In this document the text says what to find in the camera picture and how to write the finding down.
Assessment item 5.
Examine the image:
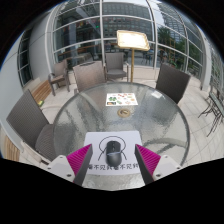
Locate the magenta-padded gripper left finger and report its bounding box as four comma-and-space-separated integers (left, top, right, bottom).
46, 143, 94, 187

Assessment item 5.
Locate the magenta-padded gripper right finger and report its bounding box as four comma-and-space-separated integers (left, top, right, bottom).
134, 143, 182, 186

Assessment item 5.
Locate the black computer mouse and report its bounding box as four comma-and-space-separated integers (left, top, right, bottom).
105, 140, 122, 168

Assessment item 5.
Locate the white mouse pad with drawing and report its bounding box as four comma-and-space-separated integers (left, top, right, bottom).
82, 130, 145, 176

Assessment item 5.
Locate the round tan coaster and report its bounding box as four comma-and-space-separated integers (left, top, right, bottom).
116, 107, 133, 119

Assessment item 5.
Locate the dark brown wicker chair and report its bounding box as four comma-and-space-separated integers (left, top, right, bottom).
5, 88, 58, 162
154, 62, 192, 105

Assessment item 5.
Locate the colourful picture menu card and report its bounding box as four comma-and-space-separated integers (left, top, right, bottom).
105, 92, 139, 108

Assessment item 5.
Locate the wooden slatted bench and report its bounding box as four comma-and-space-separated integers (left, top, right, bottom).
0, 127, 21, 163

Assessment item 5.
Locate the black metal outdoor furniture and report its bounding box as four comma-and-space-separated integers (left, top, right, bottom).
197, 91, 224, 138

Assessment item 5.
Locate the grey-brown wicker armchair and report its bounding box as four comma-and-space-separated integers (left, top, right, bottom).
47, 59, 71, 97
103, 51, 130, 82
72, 60, 107, 93

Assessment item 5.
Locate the gold-framed menu stand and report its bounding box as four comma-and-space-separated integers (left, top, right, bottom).
115, 29, 151, 83

